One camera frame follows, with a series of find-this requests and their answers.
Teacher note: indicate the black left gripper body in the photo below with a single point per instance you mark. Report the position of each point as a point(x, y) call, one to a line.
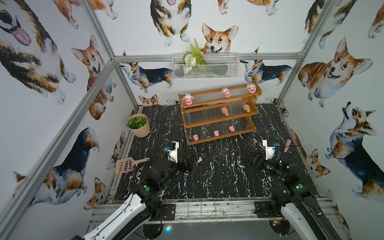
point(182, 162)

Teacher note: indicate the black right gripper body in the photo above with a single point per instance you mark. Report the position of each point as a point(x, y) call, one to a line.
point(269, 166)

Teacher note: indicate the blue pink ice cream toy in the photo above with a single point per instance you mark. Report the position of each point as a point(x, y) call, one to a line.
point(247, 108)

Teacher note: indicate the pink ice cream cone toy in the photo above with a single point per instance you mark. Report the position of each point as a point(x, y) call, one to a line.
point(225, 111)

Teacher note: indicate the pink hooded bunny doll figure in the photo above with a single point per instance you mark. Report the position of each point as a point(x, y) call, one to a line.
point(188, 98)

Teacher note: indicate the pink white bunny doll figure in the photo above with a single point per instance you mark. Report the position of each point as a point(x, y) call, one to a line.
point(252, 88)

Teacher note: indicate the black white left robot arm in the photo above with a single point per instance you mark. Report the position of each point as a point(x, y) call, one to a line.
point(143, 204)

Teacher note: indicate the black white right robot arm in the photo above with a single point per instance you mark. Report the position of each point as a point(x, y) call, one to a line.
point(297, 205)

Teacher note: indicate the orange wooden two-tier shelf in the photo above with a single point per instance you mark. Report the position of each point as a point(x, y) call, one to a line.
point(204, 116)

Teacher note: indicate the beige slotted scoop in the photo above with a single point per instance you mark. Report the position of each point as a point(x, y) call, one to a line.
point(127, 165)

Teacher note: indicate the pink pot with green succulent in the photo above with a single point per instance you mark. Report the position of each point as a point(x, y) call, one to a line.
point(139, 125)

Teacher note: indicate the artificial fern with white flowers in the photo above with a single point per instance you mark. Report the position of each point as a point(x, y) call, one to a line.
point(193, 60)

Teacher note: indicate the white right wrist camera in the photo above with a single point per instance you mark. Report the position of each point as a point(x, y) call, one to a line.
point(270, 150)

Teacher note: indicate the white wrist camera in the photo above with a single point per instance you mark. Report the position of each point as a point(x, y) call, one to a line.
point(270, 150)
point(172, 151)

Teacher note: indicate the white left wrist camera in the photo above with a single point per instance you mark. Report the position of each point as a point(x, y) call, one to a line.
point(172, 151)

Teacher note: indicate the purple spatula with pink handle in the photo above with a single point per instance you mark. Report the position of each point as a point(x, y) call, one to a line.
point(287, 146)

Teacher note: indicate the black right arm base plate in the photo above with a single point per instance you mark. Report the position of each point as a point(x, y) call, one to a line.
point(268, 209)

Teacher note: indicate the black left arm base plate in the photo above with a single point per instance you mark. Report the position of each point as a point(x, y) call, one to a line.
point(165, 212)

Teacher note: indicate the white wire wall basket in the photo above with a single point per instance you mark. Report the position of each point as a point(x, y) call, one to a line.
point(218, 66)

